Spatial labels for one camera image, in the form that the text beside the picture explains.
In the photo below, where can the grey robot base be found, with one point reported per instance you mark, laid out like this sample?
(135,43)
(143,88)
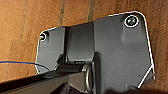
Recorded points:
(120,56)

